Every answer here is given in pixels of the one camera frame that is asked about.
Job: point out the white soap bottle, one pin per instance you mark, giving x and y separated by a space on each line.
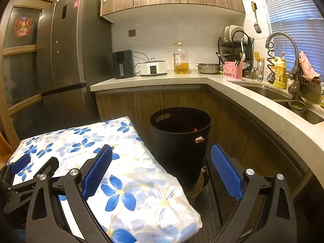
267 68

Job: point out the beige kitchen countertop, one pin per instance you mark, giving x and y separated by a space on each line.
253 106

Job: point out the white spoon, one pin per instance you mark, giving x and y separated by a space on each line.
242 55

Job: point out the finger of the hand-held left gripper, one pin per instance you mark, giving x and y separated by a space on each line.
21 163
48 165

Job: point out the black trash bin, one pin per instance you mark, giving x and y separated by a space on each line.
174 157

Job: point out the red white plastic bag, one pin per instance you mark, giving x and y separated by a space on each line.
198 139

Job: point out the dark wall socket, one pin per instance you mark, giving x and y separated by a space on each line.
132 33

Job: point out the small green bowl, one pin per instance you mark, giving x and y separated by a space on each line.
297 105

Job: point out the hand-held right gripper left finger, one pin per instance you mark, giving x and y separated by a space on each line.
97 172

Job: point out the white rice cooker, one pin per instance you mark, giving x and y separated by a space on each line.
153 68

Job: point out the pink dish cloth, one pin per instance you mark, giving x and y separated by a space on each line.
307 65

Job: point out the steel sink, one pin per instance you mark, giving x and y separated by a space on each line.
268 93

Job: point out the wooden glass door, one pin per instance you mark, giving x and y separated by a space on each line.
20 49

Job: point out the wooden base cabinet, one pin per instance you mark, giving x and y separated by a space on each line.
121 103

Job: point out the steel kitchen faucet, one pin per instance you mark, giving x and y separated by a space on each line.
281 33

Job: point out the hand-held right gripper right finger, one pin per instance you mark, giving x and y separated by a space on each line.
225 170

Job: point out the window blinds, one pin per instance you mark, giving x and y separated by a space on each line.
296 12

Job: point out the green white drink can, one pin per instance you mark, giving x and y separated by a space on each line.
260 73

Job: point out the white plate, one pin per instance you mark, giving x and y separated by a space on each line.
236 30
226 33

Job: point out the black air fryer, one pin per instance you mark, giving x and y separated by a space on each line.
124 64

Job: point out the red round door decoration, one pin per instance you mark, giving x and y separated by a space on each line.
23 27

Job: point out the hanging metal spatula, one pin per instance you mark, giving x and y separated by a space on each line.
257 27

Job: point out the cooking oil bottle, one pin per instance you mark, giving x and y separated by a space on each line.
181 67

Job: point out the dark grey refrigerator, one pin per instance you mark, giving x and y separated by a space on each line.
73 43

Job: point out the black dish rack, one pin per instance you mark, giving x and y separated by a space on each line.
227 48

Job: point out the yellow dish brush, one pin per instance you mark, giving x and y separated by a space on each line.
258 56

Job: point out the pink utensil holder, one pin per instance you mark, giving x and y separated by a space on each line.
231 71

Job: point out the yellow detergent bottle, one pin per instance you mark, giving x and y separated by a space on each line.
278 76

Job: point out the steel bowl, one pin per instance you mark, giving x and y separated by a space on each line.
207 68

